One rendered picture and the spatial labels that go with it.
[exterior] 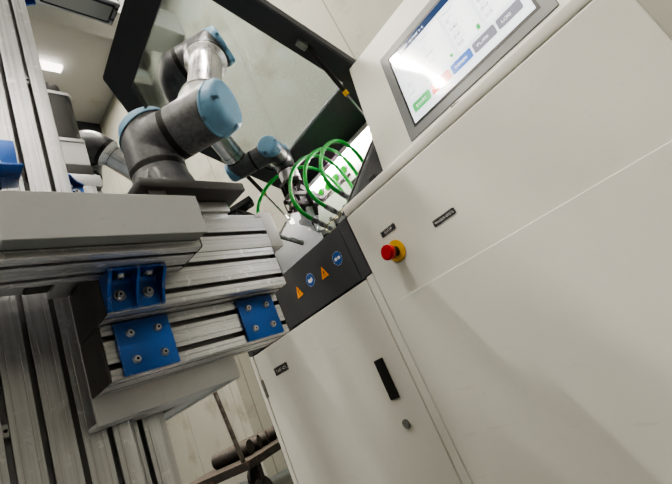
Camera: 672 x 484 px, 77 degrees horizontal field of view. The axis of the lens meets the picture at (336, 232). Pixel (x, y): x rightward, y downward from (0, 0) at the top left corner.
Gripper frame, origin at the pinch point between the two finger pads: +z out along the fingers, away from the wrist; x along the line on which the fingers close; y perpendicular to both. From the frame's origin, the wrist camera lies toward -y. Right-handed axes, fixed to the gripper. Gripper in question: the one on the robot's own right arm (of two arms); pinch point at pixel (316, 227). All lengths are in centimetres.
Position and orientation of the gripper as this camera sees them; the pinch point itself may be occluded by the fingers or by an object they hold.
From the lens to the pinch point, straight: 153.3
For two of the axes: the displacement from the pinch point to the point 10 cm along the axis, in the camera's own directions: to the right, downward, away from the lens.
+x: 5.7, -4.9, -6.6
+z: 4.0, 8.6, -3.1
